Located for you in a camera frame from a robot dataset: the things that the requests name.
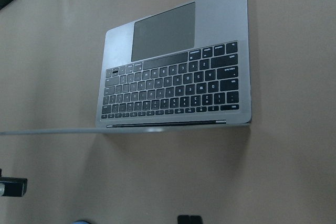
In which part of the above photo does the grey laptop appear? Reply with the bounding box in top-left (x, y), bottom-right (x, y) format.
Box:
top-left (1, 0), bottom-right (252, 136)

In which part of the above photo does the black object at bottom edge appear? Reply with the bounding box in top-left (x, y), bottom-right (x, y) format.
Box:
top-left (177, 215), bottom-right (203, 224)

